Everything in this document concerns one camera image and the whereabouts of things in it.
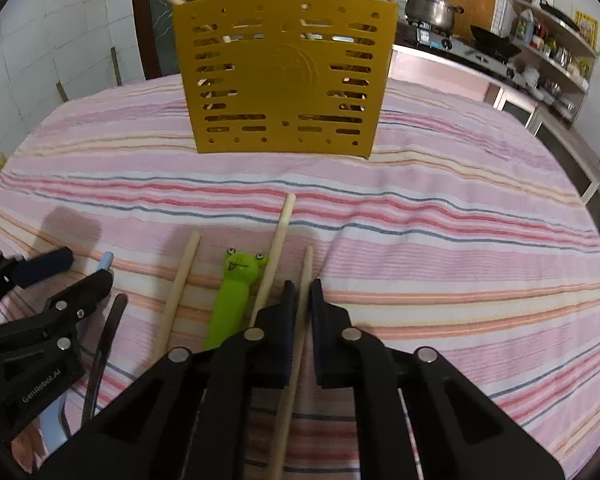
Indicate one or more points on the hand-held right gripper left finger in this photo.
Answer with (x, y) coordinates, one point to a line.
(282, 340)

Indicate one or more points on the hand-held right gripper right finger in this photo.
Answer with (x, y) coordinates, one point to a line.
(325, 340)

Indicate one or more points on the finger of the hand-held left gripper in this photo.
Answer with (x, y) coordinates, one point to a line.
(45, 266)
(87, 292)

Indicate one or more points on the light blue spoon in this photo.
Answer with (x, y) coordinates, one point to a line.
(105, 261)

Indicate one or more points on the metal spoon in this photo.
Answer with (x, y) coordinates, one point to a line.
(107, 330)

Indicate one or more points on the gold perforated utensil holder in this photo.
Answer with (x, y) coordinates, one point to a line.
(280, 85)

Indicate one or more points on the pink striped tablecloth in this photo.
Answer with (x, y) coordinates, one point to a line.
(405, 260)

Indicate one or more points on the short wooden stick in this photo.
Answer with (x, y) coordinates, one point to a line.
(62, 91)

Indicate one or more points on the long wooden stick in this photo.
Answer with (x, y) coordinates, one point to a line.
(116, 65)

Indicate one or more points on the chopsticks in holder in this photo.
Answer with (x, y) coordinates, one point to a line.
(152, 35)

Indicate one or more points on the gas stove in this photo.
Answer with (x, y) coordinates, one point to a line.
(460, 50)

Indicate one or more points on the black wok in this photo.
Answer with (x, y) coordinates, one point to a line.
(495, 42)

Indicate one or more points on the steel cooking pot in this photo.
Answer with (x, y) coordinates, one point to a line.
(430, 10)

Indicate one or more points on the white corner shelf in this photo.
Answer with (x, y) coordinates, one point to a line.
(565, 67)

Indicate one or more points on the cooking oil bottle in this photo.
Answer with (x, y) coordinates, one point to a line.
(525, 27)

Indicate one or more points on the black pan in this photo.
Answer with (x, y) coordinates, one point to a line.
(560, 15)

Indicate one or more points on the yellow wall poster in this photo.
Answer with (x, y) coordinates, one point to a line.
(586, 30)

